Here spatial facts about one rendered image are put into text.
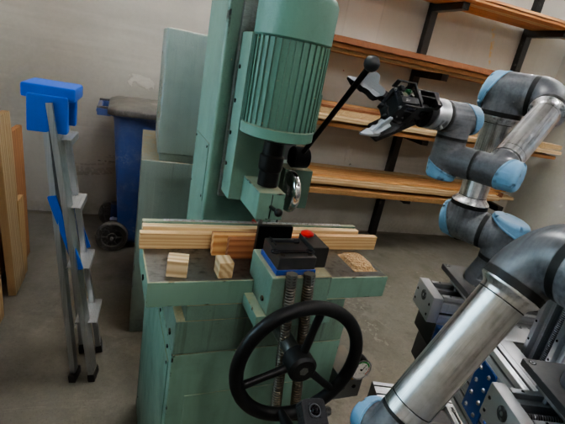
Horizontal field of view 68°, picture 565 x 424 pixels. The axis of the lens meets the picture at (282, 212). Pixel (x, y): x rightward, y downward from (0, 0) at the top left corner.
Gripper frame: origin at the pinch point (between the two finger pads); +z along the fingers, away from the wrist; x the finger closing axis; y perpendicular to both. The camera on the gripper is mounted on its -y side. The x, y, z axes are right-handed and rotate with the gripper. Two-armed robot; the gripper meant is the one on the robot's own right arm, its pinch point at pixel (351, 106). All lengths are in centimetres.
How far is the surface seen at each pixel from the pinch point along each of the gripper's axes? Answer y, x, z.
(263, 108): -5.8, -0.3, 18.6
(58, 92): -62, -40, 64
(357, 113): -143, -119, -118
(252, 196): -25.2, 11.4, 15.7
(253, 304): -22.8, 38.6, 19.1
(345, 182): -178, -81, -120
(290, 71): 1.7, -5.0, 14.8
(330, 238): -32.7, 19.3, -9.1
